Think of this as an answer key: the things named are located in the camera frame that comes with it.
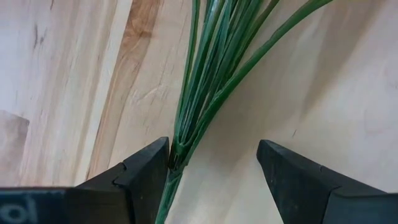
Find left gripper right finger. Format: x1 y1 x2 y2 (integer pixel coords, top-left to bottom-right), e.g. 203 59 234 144
256 139 398 224

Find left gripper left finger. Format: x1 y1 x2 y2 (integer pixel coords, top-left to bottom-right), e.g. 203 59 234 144
0 136 170 224

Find red artificial flower bunch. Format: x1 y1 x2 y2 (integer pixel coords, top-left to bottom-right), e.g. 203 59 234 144
154 0 334 224

